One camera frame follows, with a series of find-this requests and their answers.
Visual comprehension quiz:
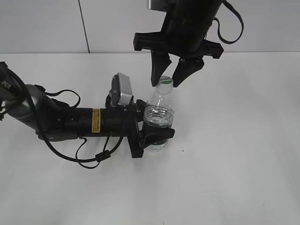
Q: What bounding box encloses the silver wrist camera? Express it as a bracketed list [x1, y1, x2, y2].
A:
[110, 73, 133, 107]
[147, 0, 170, 12]

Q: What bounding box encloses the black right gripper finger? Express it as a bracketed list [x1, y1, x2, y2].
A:
[172, 57, 204, 87]
[151, 50, 172, 86]

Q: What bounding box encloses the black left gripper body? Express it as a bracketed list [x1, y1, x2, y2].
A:
[100, 95, 144, 158]

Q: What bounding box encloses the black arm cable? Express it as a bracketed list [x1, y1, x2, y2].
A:
[212, 0, 244, 45]
[0, 61, 124, 169]

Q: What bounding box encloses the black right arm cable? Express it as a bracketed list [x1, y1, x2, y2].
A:
[212, 0, 244, 45]

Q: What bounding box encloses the white Cestbon bottle cap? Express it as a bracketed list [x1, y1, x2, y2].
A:
[156, 75, 173, 93]

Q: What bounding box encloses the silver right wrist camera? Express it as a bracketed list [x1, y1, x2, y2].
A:
[147, 0, 170, 12]

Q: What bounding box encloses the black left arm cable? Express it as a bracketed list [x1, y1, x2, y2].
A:
[0, 61, 124, 169]

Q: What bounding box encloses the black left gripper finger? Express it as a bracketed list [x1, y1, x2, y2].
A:
[136, 99, 147, 122]
[141, 122, 175, 150]

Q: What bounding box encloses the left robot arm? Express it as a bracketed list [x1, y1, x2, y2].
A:
[0, 62, 175, 158]

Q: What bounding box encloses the clear Cestbon water bottle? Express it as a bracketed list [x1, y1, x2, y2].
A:
[142, 86, 176, 152]

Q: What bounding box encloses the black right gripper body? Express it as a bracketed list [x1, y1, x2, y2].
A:
[133, 0, 223, 59]

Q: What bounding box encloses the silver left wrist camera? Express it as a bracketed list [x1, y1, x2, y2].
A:
[110, 73, 133, 107]

